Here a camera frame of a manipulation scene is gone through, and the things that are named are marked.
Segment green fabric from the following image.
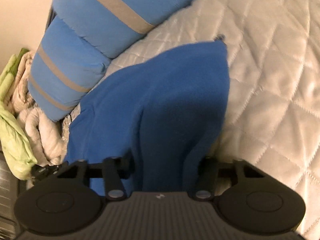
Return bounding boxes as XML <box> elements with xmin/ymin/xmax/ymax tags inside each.
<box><xmin>1</xmin><ymin>48</ymin><xmax>37</xmax><ymax>180</ymax></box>

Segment white quilted bedspread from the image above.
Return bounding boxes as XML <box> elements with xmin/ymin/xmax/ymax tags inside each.
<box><xmin>106</xmin><ymin>0</ymin><xmax>319</xmax><ymax>239</ymax></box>

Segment beige crumpled blanket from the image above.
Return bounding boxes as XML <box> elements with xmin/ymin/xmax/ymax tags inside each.
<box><xmin>5</xmin><ymin>49</ymin><xmax>66</xmax><ymax>166</ymax></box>

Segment blue and navy fleece garment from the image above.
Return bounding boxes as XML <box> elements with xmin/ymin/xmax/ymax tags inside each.
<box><xmin>66</xmin><ymin>40</ymin><xmax>229</xmax><ymax>193</ymax></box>

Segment blue pillow with grey stripes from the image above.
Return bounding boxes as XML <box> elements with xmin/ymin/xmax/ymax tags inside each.
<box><xmin>53</xmin><ymin>0</ymin><xmax>192</xmax><ymax>58</ymax></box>

